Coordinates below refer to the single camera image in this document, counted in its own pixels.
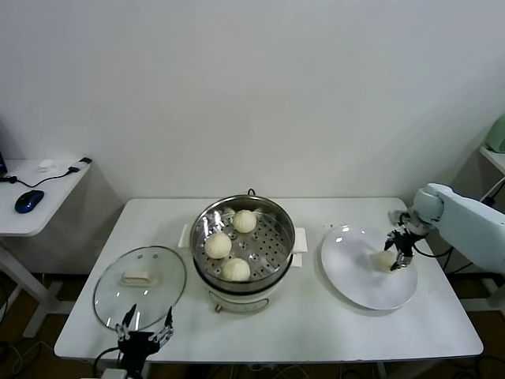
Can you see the stainless steel steamer basket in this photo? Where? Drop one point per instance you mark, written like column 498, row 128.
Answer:
column 268, row 245

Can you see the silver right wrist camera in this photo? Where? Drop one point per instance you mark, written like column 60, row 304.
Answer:
column 396, row 216

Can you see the white steamed baozi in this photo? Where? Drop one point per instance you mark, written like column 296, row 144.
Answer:
column 384, row 260
column 236, row 269
column 218, row 245
column 244, row 221

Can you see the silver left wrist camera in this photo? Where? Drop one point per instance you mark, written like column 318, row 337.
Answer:
column 114, row 374

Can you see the white round plate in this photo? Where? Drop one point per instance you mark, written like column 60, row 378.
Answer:
column 347, row 276

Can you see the blue computer mouse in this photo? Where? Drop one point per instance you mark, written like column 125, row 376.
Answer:
column 29, row 200

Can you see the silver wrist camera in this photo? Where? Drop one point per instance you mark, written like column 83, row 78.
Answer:
column 396, row 216
column 114, row 374

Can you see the pale green appliance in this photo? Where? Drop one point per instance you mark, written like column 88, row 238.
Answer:
column 498, row 136

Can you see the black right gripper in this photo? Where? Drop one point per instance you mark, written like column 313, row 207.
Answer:
column 406, row 241

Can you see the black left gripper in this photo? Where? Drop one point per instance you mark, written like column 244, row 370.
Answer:
column 138, row 347

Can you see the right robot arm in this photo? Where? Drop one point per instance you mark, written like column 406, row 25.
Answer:
column 465, row 221

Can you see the white side desk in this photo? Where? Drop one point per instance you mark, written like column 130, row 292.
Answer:
column 47, row 205

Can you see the small white object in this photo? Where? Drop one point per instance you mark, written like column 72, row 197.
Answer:
column 46, row 164

